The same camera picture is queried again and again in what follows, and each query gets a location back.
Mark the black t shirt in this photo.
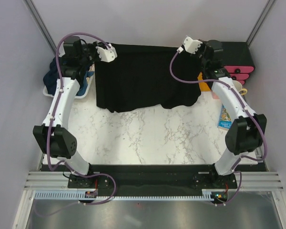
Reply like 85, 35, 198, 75
95, 44, 201, 113

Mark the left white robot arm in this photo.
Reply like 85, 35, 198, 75
33, 33, 95, 187

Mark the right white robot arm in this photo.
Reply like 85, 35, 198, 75
198, 40, 268, 188

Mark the cream garment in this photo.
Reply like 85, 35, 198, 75
89, 64, 95, 72

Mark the light blue garment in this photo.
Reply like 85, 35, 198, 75
75, 71, 94, 99

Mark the black pink drawer unit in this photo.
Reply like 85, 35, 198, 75
222, 42, 255, 85

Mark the orange folder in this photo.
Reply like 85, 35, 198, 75
197, 72, 211, 92

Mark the pink toy block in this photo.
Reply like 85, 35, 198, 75
212, 92, 219, 100

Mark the navy blue t shirt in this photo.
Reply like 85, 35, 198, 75
43, 58, 59, 96

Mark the yellow mug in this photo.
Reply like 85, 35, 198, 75
233, 80, 248, 95

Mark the white laundry basket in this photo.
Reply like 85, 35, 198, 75
42, 70, 95, 99

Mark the blue children's book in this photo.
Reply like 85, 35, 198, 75
217, 105, 232, 130

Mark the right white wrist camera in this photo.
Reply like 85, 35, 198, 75
182, 36, 203, 54

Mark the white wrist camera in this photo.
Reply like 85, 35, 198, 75
96, 44, 117, 62
182, 36, 203, 54

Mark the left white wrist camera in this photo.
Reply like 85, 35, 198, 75
96, 44, 117, 62

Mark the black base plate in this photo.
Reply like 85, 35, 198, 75
68, 165, 237, 196

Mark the aluminium frame rail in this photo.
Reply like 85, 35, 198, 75
24, 171, 283, 191

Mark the white slotted cable duct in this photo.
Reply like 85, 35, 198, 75
34, 190, 227, 201

